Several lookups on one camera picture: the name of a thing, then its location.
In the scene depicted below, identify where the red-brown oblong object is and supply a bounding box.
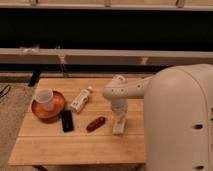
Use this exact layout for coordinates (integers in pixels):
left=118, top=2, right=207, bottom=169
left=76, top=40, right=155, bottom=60
left=86, top=116, right=106, bottom=132

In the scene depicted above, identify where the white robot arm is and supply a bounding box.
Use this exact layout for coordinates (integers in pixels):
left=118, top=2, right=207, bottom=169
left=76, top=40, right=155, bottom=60
left=103, top=64, right=213, bottom=171

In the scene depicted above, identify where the white plastic cup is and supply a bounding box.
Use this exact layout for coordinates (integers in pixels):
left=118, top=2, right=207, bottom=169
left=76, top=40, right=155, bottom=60
left=35, top=89, right=54, bottom=111

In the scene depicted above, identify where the white sponge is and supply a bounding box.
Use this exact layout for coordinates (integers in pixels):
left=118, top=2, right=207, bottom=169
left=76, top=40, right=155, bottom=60
left=113, top=120, right=126, bottom=135

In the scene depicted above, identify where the white plastic bottle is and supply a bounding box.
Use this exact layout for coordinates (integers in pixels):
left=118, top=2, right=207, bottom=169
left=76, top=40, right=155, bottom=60
left=70, top=86, right=93, bottom=113

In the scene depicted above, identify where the black cable at left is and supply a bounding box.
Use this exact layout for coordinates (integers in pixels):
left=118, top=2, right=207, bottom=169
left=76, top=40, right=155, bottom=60
left=0, top=83, right=12, bottom=99

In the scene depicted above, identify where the orange plate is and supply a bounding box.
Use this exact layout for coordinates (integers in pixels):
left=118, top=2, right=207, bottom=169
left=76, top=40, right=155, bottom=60
left=31, top=91, right=65, bottom=119

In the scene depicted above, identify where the wooden table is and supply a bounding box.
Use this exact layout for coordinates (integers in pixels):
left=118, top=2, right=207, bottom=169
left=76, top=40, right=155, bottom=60
left=8, top=78, right=145, bottom=165

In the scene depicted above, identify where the black rectangular remote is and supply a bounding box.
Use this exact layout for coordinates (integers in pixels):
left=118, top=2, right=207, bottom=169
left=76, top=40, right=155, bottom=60
left=61, top=110, right=74, bottom=132

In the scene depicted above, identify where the white horizontal rail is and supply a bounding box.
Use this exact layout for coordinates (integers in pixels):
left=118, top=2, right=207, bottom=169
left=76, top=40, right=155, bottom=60
left=0, top=48, right=213, bottom=66

